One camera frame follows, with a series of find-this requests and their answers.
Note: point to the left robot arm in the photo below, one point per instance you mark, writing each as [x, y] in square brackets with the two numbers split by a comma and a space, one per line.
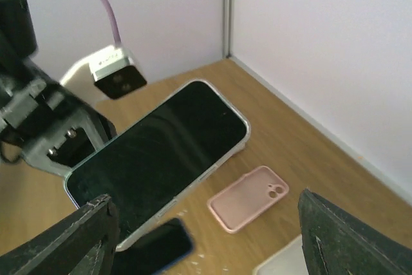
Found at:
[18, 43]

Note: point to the cream cased phone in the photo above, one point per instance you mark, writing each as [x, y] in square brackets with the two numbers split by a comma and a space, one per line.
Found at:
[288, 261]

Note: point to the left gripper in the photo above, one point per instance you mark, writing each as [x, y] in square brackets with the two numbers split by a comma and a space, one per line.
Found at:
[34, 105]

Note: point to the bare black phone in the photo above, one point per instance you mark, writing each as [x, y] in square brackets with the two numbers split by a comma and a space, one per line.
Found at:
[158, 160]

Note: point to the blue phone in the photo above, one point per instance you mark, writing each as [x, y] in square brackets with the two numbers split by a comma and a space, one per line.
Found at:
[156, 251]

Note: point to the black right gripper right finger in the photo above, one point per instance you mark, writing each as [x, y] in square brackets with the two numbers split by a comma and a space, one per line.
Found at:
[336, 242]

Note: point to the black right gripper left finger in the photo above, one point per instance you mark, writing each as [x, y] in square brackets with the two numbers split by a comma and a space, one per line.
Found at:
[82, 243]

